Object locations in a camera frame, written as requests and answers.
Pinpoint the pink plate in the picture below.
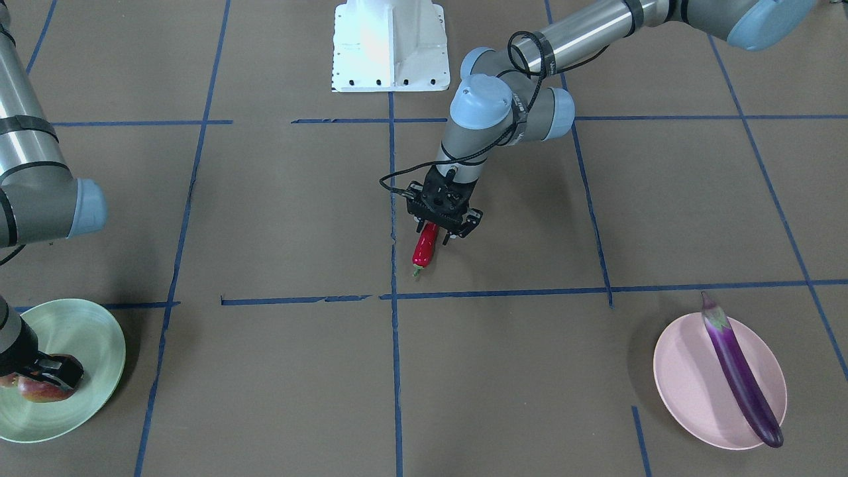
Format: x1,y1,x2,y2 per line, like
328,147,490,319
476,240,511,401
653,312,788,451

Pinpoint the red chili pepper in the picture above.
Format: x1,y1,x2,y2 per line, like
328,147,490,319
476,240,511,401
411,221,439,277

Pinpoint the purple eggplant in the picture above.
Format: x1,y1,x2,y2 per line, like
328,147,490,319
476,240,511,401
700,291,784,448

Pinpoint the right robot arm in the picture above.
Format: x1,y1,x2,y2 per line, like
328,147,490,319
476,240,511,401
1,4,108,392

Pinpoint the red yellow pomegranate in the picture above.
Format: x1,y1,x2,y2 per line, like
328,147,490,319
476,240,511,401
17,375,78,403

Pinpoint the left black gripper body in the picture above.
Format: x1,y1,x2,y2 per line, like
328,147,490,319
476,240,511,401
406,166,484,238

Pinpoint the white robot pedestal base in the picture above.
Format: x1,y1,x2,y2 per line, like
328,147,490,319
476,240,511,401
331,1,451,93

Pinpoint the green plate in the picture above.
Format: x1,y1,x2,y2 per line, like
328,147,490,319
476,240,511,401
1,299,127,443

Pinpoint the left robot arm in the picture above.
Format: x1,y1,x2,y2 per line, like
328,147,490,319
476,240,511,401
392,1,814,240

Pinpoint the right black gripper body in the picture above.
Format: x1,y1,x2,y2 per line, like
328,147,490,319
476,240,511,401
15,351,85,392

